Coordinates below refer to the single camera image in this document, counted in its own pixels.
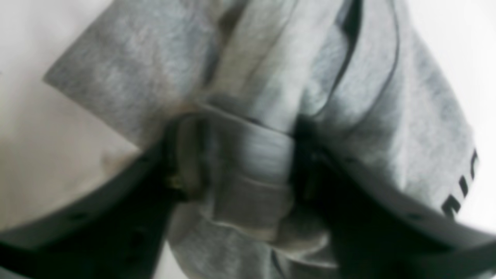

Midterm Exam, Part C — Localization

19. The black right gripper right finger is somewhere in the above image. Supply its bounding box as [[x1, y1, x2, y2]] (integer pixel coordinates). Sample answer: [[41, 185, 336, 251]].
[[293, 117, 495, 279]]

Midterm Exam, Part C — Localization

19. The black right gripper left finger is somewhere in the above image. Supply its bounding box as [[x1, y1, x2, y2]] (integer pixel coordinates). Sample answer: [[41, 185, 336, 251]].
[[1, 114, 204, 279]]

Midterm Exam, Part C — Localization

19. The grey T-shirt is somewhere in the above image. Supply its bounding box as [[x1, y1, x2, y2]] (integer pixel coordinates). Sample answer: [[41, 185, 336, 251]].
[[44, 0, 478, 279]]

